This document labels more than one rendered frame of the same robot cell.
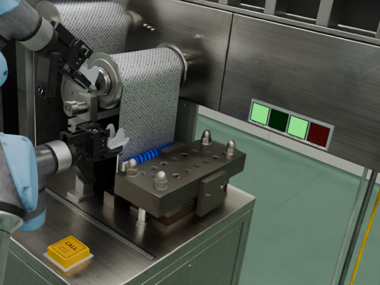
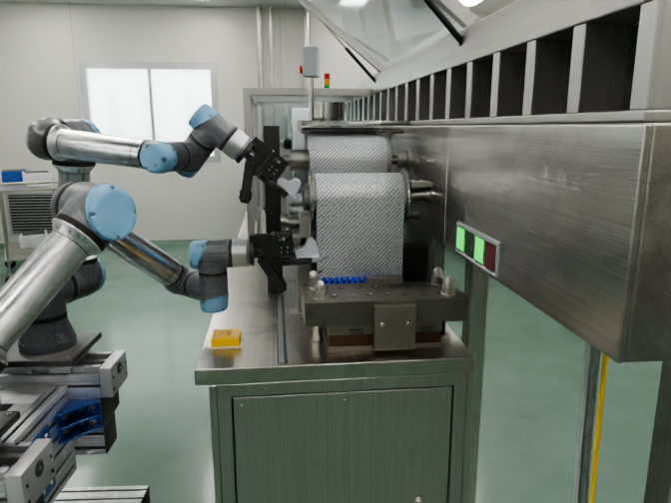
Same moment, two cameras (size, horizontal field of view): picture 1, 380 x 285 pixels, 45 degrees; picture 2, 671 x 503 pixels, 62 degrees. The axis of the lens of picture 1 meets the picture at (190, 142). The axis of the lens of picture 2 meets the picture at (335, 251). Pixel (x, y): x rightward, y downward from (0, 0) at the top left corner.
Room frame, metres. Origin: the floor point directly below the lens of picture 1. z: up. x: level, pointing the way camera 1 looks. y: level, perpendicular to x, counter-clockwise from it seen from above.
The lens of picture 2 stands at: (0.19, -0.93, 1.44)
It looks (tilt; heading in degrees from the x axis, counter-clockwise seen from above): 13 degrees down; 48
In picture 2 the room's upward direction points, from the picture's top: straight up
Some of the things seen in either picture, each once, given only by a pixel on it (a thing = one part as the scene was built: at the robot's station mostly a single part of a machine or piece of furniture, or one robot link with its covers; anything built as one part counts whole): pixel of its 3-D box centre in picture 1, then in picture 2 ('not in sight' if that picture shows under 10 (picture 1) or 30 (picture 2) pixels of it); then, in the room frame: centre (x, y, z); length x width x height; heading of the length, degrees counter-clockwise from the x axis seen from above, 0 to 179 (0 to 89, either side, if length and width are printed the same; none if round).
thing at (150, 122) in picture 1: (149, 125); (359, 250); (1.22, 0.12, 1.11); 0.23 x 0.01 x 0.18; 144
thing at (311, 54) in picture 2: not in sight; (309, 62); (1.50, 0.67, 1.66); 0.07 x 0.07 x 0.10; 41
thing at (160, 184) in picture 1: (160, 178); (320, 288); (1.03, 0.06, 1.05); 0.04 x 0.04 x 0.04
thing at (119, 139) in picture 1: (119, 138); (312, 251); (1.11, 0.19, 1.11); 0.09 x 0.03 x 0.06; 143
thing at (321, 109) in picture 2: not in sight; (327, 110); (1.67, 0.76, 1.50); 0.14 x 0.14 x 0.06
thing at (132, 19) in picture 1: (121, 22); (397, 159); (1.54, 0.28, 1.33); 0.07 x 0.07 x 0.07; 54
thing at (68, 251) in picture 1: (68, 251); (226, 337); (0.87, 0.25, 0.91); 0.07 x 0.07 x 0.02; 54
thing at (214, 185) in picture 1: (211, 193); (394, 327); (1.14, -0.08, 0.96); 0.10 x 0.03 x 0.11; 144
